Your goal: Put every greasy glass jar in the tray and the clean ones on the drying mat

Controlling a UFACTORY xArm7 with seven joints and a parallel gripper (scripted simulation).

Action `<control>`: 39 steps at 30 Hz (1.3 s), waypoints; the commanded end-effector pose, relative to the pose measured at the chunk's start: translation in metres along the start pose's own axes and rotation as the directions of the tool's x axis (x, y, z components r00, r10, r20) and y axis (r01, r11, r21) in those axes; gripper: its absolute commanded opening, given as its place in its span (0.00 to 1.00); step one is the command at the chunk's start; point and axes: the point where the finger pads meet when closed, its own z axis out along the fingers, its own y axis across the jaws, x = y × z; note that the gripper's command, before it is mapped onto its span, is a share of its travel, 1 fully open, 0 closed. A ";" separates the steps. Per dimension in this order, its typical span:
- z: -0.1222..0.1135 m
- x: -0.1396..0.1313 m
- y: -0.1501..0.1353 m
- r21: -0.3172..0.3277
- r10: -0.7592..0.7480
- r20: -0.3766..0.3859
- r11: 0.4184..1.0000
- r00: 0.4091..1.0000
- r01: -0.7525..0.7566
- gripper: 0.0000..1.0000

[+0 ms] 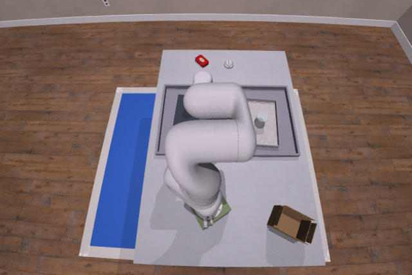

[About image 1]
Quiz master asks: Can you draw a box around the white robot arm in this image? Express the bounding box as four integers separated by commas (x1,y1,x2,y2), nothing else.
164,71,257,227

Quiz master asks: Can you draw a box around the red square tin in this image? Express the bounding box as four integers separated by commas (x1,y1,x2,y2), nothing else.
195,55,209,67

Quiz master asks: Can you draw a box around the dark grey flat mat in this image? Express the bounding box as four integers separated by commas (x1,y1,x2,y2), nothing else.
173,95,232,125

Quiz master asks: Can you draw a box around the brown cardboard box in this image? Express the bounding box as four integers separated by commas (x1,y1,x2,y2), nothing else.
267,205,315,244

